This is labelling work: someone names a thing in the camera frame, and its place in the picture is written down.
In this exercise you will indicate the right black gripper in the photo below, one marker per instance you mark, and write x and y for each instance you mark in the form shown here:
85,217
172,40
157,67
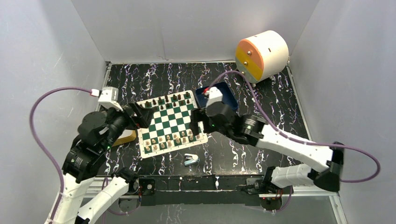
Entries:
197,115

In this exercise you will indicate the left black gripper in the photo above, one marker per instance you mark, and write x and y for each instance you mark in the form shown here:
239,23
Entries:
142,119

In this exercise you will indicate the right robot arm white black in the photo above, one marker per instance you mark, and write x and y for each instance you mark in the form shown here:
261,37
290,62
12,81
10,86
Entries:
320,166

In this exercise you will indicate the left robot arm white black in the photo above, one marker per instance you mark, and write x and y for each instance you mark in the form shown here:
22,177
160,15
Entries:
80,167

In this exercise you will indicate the dark chess pieces row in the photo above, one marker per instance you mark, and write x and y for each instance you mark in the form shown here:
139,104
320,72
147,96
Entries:
176,102

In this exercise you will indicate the green white chess board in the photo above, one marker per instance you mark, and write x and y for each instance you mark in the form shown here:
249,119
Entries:
168,123

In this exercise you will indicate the blue tray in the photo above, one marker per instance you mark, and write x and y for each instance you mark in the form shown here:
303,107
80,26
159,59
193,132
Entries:
228,97

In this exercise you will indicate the gold metal tin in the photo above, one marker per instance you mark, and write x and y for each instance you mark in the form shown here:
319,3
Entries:
126,137

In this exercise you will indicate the small light blue stapler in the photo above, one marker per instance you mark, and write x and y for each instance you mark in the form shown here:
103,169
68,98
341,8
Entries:
190,159

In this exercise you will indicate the white cylindrical drawer cabinet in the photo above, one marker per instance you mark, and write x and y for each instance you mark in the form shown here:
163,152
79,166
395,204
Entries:
261,56

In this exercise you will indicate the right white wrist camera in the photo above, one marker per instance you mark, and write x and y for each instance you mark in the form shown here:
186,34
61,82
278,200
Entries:
213,95

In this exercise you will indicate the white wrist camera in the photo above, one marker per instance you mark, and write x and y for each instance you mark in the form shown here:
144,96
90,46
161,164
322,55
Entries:
108,98
213,95

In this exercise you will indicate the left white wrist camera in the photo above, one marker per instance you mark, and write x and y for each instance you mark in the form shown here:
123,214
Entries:
108,98

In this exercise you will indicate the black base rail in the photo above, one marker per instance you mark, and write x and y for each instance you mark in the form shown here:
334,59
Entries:
251,190

